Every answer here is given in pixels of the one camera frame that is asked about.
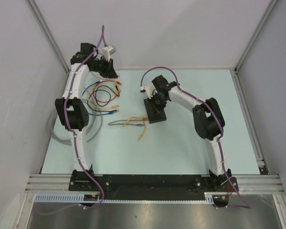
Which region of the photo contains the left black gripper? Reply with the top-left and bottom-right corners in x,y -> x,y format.
91,56 -> 118,79

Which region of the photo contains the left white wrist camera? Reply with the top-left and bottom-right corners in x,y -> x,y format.
102,45 -> 116,62

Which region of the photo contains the black network switch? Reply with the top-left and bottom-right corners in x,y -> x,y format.
143,99 -> 167,124

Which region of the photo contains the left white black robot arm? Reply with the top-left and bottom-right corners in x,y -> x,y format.
55,43 -> 118,191

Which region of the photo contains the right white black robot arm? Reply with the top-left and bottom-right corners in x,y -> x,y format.
142,75 -> 231,191

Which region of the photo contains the aluminium frame rail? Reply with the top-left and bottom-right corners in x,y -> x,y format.
26,174 -> 285,195

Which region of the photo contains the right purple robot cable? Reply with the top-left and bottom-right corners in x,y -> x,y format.
140,66 -> 252,209

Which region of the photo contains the white slotted cable duct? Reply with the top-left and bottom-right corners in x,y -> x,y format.
34,193 -> 228,204

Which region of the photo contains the long grey ethernet cable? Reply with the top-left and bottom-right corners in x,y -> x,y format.
47,100 -> 103,145

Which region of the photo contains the blue ethernet cable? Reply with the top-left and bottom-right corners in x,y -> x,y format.
83,82 -> 116,116

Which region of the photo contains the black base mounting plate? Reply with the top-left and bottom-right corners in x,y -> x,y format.
69,172 -> 238,192

